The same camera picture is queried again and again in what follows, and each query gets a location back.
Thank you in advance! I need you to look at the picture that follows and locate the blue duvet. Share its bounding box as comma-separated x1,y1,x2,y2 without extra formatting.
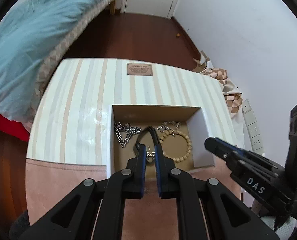
0,0,104,123

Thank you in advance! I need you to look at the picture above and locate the silver chain necklace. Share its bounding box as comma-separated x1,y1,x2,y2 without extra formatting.
114,121,142,149

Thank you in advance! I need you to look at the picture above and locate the brown label patch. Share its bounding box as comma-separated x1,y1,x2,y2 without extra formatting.
127,63,153,76

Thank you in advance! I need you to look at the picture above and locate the white wall socket strip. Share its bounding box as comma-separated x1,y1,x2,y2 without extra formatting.
242,99,265,157

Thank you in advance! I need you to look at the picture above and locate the wooden bead bracelet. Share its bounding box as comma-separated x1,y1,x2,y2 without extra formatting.
158,130,193,164

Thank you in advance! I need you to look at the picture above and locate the striped pink table mat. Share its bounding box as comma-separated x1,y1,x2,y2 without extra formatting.
25,57,244,240

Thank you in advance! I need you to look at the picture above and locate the black cord pendant necklace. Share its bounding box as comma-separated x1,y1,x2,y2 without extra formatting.
134,125,157,164

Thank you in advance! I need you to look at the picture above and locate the checkered beige blanket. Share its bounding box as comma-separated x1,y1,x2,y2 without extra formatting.
201,68,242,118

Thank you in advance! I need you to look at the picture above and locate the red sheet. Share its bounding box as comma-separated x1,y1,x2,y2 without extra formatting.
0,114,30,142

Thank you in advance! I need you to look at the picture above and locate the bed with patterned mattress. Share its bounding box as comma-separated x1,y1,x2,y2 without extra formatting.
0,0,115,141

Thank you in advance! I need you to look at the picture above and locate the silver charm bracelet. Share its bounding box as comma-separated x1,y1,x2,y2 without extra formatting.
157,120,182,137

